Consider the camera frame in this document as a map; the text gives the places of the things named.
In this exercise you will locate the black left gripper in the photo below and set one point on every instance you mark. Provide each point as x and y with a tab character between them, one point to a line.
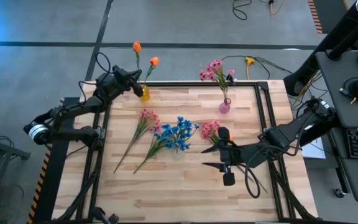
120	82

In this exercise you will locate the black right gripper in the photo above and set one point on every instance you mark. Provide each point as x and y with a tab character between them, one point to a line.
232	155

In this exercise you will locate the pink artificial flower bunch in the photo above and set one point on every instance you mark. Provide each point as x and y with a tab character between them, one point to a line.
149	118
208	129
211	70

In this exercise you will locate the clear glass vase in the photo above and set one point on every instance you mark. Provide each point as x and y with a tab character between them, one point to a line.
178	156

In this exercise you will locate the blue artificial flower bunch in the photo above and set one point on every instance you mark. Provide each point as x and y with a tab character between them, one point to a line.
182	130
154	149

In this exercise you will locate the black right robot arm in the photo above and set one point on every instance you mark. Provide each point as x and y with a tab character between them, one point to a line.
287	133

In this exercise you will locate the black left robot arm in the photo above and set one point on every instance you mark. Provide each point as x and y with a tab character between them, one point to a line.
76	107

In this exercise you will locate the yellow glass vase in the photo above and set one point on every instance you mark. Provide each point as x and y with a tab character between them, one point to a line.
145	95

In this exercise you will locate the pink glass vase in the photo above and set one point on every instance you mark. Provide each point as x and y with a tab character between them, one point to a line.
224	107

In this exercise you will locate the white paper sheet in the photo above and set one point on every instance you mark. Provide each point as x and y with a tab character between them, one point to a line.
314	151

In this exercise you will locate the yellow power plug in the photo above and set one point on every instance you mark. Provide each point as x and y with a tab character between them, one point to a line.
249	60

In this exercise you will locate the desk caster wheel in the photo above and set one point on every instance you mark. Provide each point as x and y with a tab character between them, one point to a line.
340	193

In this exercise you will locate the grey desk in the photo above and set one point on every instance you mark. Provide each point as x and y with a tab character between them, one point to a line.
337	102

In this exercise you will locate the black base with hazard stripes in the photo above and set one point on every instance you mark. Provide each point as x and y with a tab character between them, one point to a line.
57	186

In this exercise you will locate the grey metal cart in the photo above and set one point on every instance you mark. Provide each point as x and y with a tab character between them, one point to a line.
2	148

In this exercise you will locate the black tower fan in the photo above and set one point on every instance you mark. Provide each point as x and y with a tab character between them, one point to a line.
331	37

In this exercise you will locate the orange black hazard tape strip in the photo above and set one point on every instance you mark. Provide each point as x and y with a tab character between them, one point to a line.
315	15

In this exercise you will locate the black round pole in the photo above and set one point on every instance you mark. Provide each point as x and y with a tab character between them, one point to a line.
350	43

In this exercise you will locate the black floor mat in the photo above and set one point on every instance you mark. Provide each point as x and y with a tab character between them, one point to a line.
332	14

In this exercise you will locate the black aluminium table frame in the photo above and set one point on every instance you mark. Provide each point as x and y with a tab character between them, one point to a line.
182	84

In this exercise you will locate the small black frame clamp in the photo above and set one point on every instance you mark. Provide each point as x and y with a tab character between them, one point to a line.
230	79

